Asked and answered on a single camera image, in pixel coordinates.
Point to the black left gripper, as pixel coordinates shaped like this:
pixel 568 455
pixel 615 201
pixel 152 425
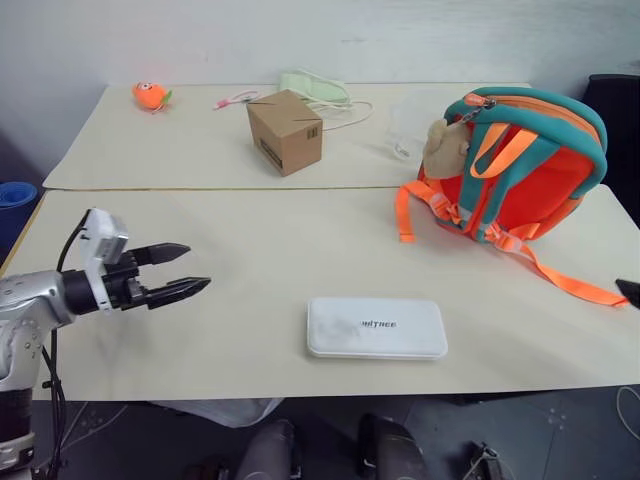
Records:
pixel 125 287

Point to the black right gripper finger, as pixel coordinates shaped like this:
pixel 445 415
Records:
pixel 631 291

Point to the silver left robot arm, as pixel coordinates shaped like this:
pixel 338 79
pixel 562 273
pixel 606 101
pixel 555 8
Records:
pixel 30 295

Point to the orange and teal backpack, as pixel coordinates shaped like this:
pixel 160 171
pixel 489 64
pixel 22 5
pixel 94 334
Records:
pixel 530 170

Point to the white rectangular case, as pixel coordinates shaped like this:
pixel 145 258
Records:
pixel 375 327

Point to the white plastic bag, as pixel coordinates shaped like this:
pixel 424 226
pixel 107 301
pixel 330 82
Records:
pixel 225 410

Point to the black chair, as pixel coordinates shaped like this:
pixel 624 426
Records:
pixel 617 135

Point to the blue round object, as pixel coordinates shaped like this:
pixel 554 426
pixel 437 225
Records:
pixel 17 200

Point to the orange plush fruit toy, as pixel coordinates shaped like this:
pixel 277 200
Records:
pixel 147 95

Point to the brown cardboard box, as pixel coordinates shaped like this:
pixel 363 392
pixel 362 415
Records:
pixel 285 130

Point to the dark metal floor object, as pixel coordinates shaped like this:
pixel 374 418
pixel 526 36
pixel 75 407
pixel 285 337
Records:
pixel 485 460

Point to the light green pouch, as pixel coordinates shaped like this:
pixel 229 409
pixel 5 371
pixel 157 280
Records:
pixel 315 90

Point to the brown plush toy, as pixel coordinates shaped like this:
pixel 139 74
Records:
pixel 445 150

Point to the clear plastic bag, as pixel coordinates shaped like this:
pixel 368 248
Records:
pixel 405 130

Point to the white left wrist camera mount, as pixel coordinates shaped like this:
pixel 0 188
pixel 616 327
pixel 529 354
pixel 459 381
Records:
pixel 102 227

